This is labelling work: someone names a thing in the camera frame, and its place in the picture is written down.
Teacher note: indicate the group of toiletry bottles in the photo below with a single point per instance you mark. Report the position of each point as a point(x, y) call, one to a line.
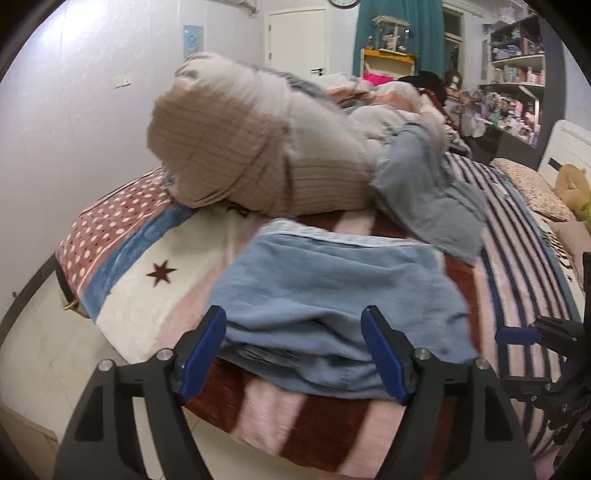
point(503, 110)

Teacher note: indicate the pile of clothes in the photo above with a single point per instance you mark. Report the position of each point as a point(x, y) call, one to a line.
point(429, 82)

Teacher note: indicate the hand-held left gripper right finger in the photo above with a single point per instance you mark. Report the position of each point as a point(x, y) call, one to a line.
point(383, 350)

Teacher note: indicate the striped printed blanket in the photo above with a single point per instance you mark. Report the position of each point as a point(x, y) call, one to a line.
point(138, 277)

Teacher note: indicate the teal curtain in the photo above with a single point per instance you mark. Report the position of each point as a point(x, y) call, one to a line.
point(425, 27)

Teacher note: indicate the dark desk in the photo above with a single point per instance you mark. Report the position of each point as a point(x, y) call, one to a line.
point(485, 147)

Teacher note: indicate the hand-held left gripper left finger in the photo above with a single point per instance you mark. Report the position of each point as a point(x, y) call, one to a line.
point(203, 350)

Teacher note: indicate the mannequin head with wig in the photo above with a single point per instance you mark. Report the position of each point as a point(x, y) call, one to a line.
point(454, 79)

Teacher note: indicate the glass display case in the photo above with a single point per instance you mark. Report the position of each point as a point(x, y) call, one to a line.
point(391, 32)

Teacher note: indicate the white wall socket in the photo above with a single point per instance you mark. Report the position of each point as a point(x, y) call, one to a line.
point(122, 82)

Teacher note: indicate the window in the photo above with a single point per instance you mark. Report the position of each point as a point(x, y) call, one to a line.
point(452, 37)

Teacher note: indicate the green avocado plush toy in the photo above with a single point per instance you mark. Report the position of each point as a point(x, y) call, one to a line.
point(586, 210)

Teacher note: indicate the blue wall poster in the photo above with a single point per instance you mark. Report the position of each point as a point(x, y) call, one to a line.
point(193, 41)

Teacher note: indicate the grey pants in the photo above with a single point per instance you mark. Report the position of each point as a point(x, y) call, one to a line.
point(429, 207)

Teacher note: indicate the white air conditioner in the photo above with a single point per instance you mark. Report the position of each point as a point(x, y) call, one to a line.
point(244, 3)

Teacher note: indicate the light blue denim pants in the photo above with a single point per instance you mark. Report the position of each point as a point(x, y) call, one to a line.
point(332, 286)

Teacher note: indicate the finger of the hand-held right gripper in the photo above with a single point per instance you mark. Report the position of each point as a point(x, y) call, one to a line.
point(517, 335)
point(531, 388)

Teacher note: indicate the floral pillow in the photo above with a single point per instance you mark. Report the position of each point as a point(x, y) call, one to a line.
point(531, 189)

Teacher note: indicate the white door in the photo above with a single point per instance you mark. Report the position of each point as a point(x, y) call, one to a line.
point(298, 41)

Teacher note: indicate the round wall clock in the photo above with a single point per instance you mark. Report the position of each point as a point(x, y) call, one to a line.
point(344, 2)

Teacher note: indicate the beige knitted pillow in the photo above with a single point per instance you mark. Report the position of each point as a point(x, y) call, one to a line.
point(575, 235)

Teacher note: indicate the beige and grey quilt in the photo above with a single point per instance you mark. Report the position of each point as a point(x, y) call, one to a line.
point(221, 138)

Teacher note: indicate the white headboard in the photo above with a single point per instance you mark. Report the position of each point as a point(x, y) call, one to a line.
point(565, 143)

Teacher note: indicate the yellow shelf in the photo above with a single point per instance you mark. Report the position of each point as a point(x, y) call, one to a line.
point(388, 56)

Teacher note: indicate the dark shelf unit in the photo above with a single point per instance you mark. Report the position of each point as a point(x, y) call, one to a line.
point(551, 69)

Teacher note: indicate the tan plush toy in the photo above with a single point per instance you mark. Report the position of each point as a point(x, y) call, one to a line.
point(570, 180)

